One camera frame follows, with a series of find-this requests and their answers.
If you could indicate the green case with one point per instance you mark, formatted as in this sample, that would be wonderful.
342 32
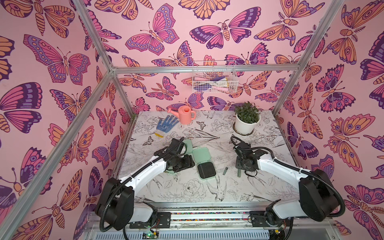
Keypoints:
188 147
203 161

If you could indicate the pink watering can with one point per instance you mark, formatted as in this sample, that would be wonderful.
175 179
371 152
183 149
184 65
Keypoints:
185 114

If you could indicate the white wire wall basket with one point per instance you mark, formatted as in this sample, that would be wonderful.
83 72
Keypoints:
214 77

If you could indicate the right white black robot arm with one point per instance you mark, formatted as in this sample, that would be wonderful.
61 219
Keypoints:
318 199

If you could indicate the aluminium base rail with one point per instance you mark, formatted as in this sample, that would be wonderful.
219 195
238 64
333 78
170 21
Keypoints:
216 221

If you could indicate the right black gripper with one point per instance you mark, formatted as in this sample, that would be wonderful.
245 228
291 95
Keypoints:
240 165

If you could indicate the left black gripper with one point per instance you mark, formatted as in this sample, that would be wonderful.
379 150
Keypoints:
188 163

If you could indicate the potted green plant white pot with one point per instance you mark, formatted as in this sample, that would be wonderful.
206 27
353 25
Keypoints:
247 117

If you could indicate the blue garden glove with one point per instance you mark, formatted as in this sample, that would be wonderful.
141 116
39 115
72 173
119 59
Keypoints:
165 125

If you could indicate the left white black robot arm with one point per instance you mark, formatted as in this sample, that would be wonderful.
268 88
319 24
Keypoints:
116 206

